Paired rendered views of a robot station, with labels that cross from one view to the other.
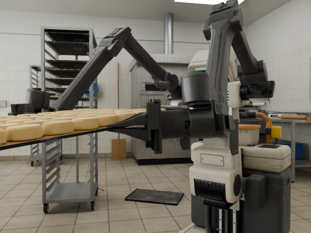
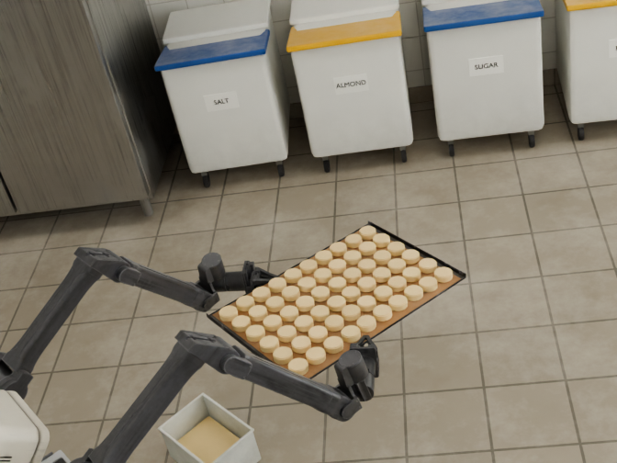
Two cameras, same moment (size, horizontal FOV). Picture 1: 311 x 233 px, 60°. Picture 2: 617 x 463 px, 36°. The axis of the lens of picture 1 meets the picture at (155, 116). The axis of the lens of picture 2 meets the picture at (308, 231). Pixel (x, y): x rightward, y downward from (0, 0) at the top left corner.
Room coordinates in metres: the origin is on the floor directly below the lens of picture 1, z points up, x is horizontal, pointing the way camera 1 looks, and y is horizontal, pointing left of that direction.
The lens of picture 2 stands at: (2.43, 0.96, 2.66)
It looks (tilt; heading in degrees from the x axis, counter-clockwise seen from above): 36 degrees down; 201
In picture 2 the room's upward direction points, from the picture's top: 13 degrees counter-clockwise
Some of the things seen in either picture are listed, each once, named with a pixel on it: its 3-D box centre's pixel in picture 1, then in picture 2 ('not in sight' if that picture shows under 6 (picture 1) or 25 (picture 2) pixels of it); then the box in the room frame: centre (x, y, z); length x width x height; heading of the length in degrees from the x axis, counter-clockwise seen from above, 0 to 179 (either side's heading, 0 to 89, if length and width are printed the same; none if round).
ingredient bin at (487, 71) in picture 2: not in sight; (483, 62); (-1.87, 0.39, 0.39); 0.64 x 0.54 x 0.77; 10
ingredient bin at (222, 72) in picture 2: not in sight; (231, 96); (-1.62, -0.88, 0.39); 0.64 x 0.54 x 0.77; 14
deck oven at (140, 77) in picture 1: (171, 110); not in sight; (5.40, -0.31, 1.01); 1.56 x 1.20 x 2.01; 101
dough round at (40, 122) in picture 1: (37, 126); (322, 275); (0.49, 0.22, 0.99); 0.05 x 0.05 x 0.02
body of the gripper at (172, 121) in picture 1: (167, 124); (240, 280); (0.53, -0.02, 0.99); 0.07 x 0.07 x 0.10; 9
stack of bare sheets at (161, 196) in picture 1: (155, 196); not in sight; (3.12, 0.00, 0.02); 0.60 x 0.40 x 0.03; 73
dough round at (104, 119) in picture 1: (107, 120); (277, 285); (0.55, 0.10, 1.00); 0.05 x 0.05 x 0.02
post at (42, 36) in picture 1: (43, 115); not in sight; (2.58, 1.07, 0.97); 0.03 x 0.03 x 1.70; 8
